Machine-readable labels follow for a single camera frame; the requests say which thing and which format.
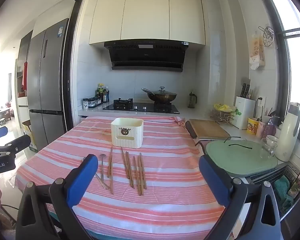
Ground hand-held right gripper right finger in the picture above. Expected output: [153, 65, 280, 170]
[199, 154, 284, 240]

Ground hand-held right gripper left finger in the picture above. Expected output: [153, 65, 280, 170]
[15, 154, 99, 240]

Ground metal fork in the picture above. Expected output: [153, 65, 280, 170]
[83, 156, 110, 190]

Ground wooden chopstick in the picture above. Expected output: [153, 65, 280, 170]
[138, 156, 144, 196]
[133, 156, 142, 196]
[139, 152, 147, 190]
[121, 146, 130, 180]
[108, 147, 113, 177]
[126, 151, 134, 188]

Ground cream ribbed utensil holder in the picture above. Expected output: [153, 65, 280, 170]
[111, 117, 144, 147]

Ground cardboard box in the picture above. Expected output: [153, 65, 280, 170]
[22, 120, 38, 152]

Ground small wooden table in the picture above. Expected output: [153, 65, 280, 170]
[0, 108, 11, 126]

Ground green plastic tray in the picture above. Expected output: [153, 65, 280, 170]
[205, 140, 279, 177]

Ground black dish rack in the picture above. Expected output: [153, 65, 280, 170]
[250, 164, 300, 230]

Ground wooden cutting board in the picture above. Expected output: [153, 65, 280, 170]
[189, 119, 231, 140]

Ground pink striped tablecloth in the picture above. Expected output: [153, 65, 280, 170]
[15, 116, 240, 240]

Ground clear glass cup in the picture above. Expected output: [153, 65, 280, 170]
[260, 138, 276, 159]

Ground red hanging cloth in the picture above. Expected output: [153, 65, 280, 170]
[22, 61, 28, 91]

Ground yellow printed cup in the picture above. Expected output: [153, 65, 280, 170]
[246, 117, 259, 135]

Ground teal cloth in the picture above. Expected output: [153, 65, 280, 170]
[274, 176, 294, 208]

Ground pink cup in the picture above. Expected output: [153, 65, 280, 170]
[256, 121, 267, 139]

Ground grey refrigerator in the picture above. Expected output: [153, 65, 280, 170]
[27, 17, 70, 152]

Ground white bowl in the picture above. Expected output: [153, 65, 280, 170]
[265, 134, 279, 148]

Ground white knife holder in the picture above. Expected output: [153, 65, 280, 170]
[233, 96, 256, 130]

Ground yellow plastic bag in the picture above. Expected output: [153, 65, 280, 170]
[213, 103, 232, 112]

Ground smartphone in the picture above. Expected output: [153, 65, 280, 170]
[287, 167, 300, 198]

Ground white thermos jug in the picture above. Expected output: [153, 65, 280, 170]
[275, 102, 300, 162]

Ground dark wok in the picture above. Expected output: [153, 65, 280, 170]
[141, 88, 178, 104]

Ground glass wok lid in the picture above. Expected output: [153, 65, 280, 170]
[150, 86, 177, 97]

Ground hanging printed bag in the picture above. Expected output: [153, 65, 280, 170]
[249, 31, 266, 71]

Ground black range hood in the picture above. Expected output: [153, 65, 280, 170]
[104, 39, 190, 73]

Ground wire basket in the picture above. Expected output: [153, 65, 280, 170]
[210, 105, 237, 126]

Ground black handled knives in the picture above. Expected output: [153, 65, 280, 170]
[240, 77, 252, 99]

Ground hanging wire trivet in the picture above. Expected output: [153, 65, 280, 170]
[258, 26, 278, 49]

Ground dark window frame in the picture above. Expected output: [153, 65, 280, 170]
[264, 0, 300, 153]

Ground white wall cabinet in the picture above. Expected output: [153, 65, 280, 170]
[89, 0, 206, 47]

